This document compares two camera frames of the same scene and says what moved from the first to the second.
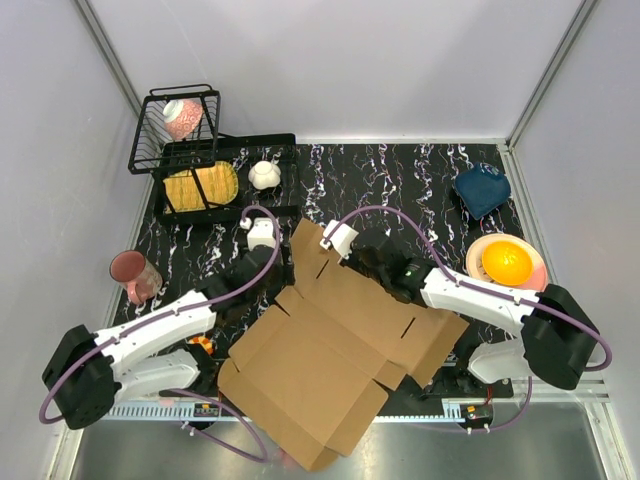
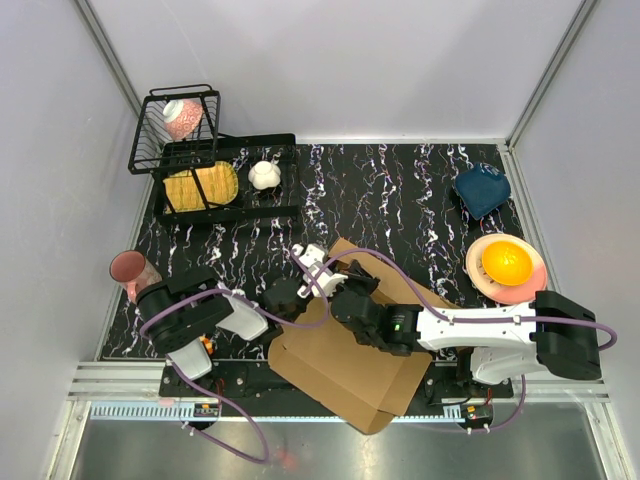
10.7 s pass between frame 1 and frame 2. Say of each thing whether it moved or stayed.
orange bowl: stayed
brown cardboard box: moved
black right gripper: moved
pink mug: stayed
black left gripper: moved
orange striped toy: stayed
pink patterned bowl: stayed
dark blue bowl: stayed
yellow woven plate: stayed
